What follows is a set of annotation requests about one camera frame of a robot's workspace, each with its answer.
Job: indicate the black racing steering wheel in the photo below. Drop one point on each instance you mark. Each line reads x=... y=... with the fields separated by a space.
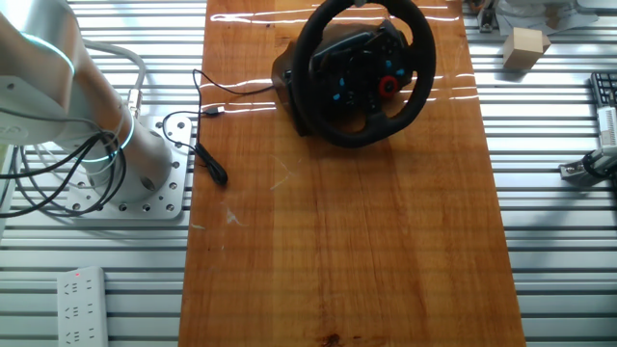
x=424 y=62

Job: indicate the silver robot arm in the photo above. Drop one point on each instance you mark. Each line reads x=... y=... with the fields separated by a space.
x=144 y=154

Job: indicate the brown wooden board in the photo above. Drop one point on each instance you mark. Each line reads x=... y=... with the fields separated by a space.
x=337 y=241

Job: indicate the silver robot mounting plate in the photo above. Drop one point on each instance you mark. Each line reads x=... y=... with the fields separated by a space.
x=169 y=197

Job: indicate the tan cardboard box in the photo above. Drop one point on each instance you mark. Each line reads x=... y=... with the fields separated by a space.
x=525 y=48

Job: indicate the white power strip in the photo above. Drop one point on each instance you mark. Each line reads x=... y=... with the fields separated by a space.
x=82 y=308

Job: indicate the black keyboard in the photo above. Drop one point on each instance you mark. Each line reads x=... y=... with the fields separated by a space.
x=606 y=89

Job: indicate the small silver metal bracket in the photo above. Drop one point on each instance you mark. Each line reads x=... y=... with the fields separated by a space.
x=486 y=18

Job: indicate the silver rod with bracket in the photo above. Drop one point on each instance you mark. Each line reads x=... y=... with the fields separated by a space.
x=590 y=166

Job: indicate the silver ribbed camera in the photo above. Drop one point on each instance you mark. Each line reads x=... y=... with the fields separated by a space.
x=608 y=126

